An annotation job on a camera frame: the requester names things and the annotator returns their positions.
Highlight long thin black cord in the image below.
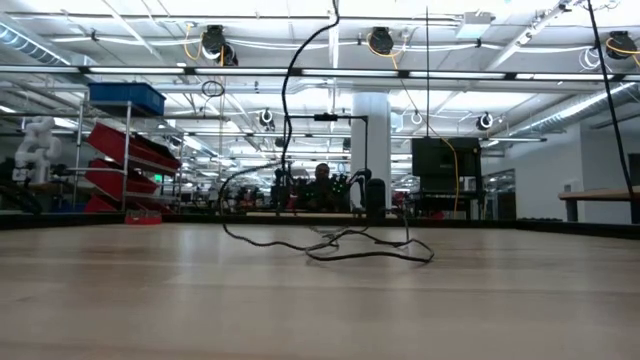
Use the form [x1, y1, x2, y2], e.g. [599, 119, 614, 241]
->
[218, 0, 436, 265]

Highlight person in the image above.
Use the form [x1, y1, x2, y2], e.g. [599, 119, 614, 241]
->
[299, 162, 351, 212]

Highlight black cylindrical stand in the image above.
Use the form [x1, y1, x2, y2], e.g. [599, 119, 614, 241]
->
[366, 178, 387, 224]

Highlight white building pillar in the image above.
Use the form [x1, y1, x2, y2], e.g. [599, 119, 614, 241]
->
[351, 92, 393, 209]

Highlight long ceiling light strip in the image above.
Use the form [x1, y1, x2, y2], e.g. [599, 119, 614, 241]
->
[0, 65, 640, 83]

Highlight black screen on stand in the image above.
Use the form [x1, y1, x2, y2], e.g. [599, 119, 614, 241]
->
[409, 137, 484, 221]

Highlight thin vertical black rod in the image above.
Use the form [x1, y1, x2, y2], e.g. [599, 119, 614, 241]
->
[425, 6, 431, 140]

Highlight metal shelf rack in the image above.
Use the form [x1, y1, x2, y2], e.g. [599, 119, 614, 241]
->
[71, 99, 187, 215]

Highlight red tilted shelf bin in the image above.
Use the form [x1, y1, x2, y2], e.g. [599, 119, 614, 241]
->
[87, 123, 182, 176]
[83, 158, 160, 202]
[84, 195, 124, 214]

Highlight blue storage bin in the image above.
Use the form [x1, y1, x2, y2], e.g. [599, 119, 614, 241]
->
[88, 82, 167, 117]

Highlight wooden bench table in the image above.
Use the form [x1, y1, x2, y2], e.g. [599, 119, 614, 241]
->
[558, 187, 640, 225]

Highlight black gantry frame with camera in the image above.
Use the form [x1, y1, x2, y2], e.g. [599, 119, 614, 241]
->
[281, 113, 370, 211]

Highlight yellow power cord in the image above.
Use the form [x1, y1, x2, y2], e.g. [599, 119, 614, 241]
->
[366, 32, 460, 215]

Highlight hanging black cable loop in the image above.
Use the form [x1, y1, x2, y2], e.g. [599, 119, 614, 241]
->
[200, 79, 227, 99]

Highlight black ceiling cord reel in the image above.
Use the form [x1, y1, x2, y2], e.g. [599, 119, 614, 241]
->
[606, 30, 639, 61]
[201, 24, 240, 68]
[368, 27, 395, 57]

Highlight black diagonal cable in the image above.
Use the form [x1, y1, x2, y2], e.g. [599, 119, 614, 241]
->
[585, 0, 636, 200]

